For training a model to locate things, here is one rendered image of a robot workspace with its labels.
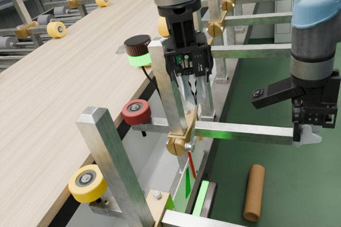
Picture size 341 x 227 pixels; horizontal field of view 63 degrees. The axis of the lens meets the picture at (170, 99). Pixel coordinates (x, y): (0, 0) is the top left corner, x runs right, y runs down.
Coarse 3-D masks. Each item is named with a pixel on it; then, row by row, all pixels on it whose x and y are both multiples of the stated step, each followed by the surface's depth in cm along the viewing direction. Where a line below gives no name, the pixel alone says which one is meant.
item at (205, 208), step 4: (212, 184) 76; (208, 188) 76; (212, 188) 75; (208, 192) 75; (212, 192) 74; (208, 196) 74; (212, 196) 74; (204, 200) 73; (208, 200) 73; (204, 204) 72; (208, 204) 72; (204, 208) 71; (208, 208) 71; (204, 212) 70; (208, 212) 70; (200, 216) 69; (204, 216) 69
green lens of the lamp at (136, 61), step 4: (128, 56) 59; (140, 56) 58; (144, 56) 58; (148, 56) 59; (132, 60) 59; (136, 60) 59; (140, 60) 59; (144, 60) 59; (148, 60) 59; (132, 64) 60; (136, 64) 59; (140, 64) 59; (144, 64) 59
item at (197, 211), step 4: (204, 184) 77; (200, 188) 76; (204, 188) 76; (200, 192) 75; (204, 192) 75; (200, 196) 74; (204, 196) 74; (200, 200) 73; (196, 204) 72; (200, 204) 72; (196, 208) 72; (200, 208) 71; (196, 212) 71
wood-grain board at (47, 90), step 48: (144, 0) 173; (48, 48) 135; (96, 48) 123; (0, 96) 102; (48, 96) 95; (96, 96) 88; (0, 144) 77; (48, 144) 73; (0, 192) 62; (48, 192) 60
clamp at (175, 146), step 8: (192, 112) 77; (192, 120) 74; (168, 136) 71; (176, 136) 70; (184, 136) 70; (168, 144) 70; (176, 144) 69; (184, 144) 69; (176, 152) 71; (184, 152) 70
